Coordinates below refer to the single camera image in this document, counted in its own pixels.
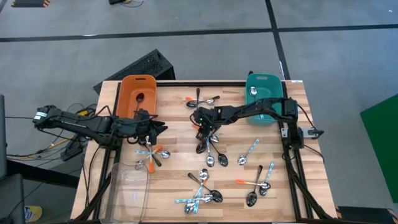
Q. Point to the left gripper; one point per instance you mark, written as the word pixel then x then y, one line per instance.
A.
pixel 140 127

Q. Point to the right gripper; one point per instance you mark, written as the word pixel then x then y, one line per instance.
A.
pixel 208 116

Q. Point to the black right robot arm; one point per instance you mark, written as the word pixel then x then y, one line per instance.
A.
pixel 258 107

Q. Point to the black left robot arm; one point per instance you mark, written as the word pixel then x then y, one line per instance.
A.
pixel 77 124

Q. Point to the orange plastic bin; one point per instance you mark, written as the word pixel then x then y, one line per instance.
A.
pixel 127 93

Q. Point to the black perforated crate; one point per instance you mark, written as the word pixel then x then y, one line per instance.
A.
pixel 146 67

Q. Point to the clear plastic bin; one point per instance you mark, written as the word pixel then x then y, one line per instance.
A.
pixel 118 186

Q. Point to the teal plastic bin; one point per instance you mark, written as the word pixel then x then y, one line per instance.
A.
pixel 267 90

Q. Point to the black floor power brick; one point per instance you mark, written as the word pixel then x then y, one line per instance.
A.
pixel 71 151

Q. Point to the grey connector box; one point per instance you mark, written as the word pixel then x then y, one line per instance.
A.
pixel 314 133

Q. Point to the black floor beam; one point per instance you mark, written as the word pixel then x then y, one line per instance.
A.
pixel 37 172

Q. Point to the yellow snack bag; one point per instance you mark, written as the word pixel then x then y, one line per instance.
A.
pixel 33 214

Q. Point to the dark grey cabinet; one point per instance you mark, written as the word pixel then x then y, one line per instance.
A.
pixel 2 137

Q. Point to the green board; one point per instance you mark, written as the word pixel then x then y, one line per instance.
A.
pixel 382 140

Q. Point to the black orange-striped floor mat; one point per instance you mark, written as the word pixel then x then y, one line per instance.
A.
pixel 367 216
pixel 28 3

